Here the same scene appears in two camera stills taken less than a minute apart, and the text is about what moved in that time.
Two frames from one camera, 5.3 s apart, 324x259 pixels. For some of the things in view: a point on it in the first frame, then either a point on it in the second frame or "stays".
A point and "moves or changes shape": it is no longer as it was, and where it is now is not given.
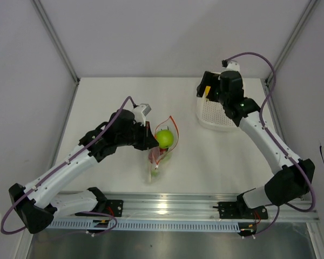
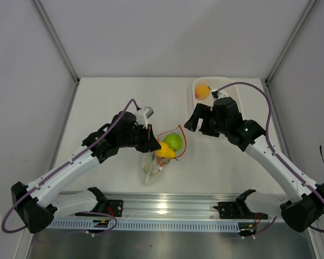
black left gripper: x=148 y=140 stays
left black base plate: x=113 y=207 stays
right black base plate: x=240 y=210 stays
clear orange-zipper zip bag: x=166 y=136 moves or changes shape
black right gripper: x=208 y=79 → x=207 y=113
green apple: x=165 y=138 → x=174 y=141
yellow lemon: x=207 y=89 → x=165 y=151
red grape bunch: x=154 y=153 → x=160 y=161
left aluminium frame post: x=56 y=40 stays
